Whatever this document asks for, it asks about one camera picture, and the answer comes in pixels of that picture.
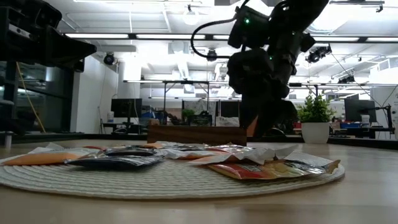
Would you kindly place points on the white bottle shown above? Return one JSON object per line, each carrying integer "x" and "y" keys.
{"x": 110, "y": 117}

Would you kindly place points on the black tea packet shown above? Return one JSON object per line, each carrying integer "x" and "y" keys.
{"x": 115, "y": 162}
{"x": 201, "y": 122}
{"x": 130, "y": 152}

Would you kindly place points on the black aluminium table frame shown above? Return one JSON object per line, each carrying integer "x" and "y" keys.
{"x": 93, "y": 136}

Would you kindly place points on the round white ceiling lamp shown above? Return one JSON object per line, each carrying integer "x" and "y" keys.
{"x": 190, "y": 17}

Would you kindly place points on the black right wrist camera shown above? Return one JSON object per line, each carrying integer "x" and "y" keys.
{"x": 248, "y": 31}

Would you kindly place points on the black hanging dome camera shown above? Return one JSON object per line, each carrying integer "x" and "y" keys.
{"x": 211, "y": 56}
{"x": 109, "y": 59}

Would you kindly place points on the white round woven placemat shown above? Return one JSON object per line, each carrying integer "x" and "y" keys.
{"x": 171, "y": 183}

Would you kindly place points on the white jar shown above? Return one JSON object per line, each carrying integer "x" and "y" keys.
{"x": 365, "y": 121}

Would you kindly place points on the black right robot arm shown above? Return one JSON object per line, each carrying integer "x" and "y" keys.
{"x": 298, "y": 18}

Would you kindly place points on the black ceiling spotlight cluster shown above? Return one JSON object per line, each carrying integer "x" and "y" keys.
{"x": 317, "y": 54}

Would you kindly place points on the small background green plant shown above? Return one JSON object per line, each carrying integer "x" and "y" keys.
{"x": 187, "y": 113}

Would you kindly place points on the black background rig frame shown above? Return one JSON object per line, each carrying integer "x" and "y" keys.
{"x": 186, "y": 82}

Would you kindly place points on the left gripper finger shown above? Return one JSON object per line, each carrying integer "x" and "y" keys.
{"x": 68, "y": 49}

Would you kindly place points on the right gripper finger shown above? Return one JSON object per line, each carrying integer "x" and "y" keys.
{"x": 276, "y": 116}
{"x": 245, "y": 107}

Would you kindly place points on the brown wooden three-compartment tray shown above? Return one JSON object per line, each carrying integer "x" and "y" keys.
{"x": 196, "y": 135}

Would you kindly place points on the dark background screen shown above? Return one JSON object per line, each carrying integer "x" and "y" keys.
{"x": 229, "y": 109}

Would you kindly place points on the black beam with light strips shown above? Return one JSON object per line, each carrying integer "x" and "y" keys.
{"x": 168, "y": 36}

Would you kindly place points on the orange partition wall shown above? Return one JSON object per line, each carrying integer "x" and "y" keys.
{"x": 252, "y": 127}

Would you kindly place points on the green plant in white pot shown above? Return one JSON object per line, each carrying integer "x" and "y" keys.
{"x": 315, "y": 132}

